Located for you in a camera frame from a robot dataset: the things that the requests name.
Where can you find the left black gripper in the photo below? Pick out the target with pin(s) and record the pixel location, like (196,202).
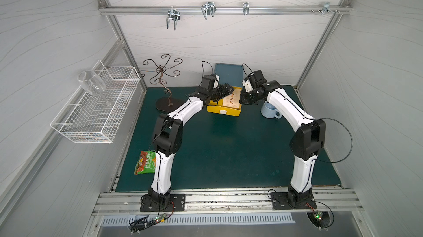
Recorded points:
(217,91)

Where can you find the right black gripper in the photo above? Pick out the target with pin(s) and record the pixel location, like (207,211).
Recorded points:
(248,96)

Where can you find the beige postcard with calligraphy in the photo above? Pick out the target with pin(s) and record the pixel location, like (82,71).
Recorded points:
(232,101)

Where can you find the teal drawer cabinet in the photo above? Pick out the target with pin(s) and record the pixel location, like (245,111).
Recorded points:
(230,74)

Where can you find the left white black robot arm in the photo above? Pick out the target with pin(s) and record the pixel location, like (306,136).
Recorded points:
(168,134)

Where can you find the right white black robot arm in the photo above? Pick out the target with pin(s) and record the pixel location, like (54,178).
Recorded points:
(308,139)

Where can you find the light blue mug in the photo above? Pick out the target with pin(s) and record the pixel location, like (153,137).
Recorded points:
(269,111)

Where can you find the brown metal jewelry stand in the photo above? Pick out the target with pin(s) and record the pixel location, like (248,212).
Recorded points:
(164,104)

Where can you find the small metal clip hook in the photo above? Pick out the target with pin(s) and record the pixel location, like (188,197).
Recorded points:
(246,8)

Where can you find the metal double hook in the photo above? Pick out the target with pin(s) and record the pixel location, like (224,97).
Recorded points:
(173,17)

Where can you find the green red snack packet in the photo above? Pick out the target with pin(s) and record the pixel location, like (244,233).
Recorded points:
(146,163)

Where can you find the white vent strip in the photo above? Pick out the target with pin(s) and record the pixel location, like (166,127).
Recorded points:
(207,219)

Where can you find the clear glass cup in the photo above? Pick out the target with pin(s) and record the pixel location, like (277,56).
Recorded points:
(93,84)

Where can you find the right controller board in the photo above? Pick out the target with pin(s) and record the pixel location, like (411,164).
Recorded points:
(319,219)

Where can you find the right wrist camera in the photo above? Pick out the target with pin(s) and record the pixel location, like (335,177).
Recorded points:
(253,81)

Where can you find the metal wire hook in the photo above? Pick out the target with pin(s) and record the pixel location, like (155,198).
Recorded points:
(208,9)

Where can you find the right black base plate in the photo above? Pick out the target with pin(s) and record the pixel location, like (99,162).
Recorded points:
(281,200)

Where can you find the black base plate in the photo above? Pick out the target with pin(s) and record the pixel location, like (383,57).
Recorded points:
(281,200)
(168,203)

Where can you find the metal bracket hook right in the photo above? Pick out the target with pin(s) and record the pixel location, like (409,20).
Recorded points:
(326,9)

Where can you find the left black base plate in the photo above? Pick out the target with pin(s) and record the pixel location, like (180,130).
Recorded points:
(168,203)

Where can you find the white wire basket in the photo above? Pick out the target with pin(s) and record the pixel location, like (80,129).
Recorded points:
(86,119)

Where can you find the aluminium front rail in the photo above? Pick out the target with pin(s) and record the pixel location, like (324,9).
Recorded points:
(226,200)

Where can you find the aluminium crossbar rail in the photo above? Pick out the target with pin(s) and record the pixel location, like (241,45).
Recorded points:
(221,10)

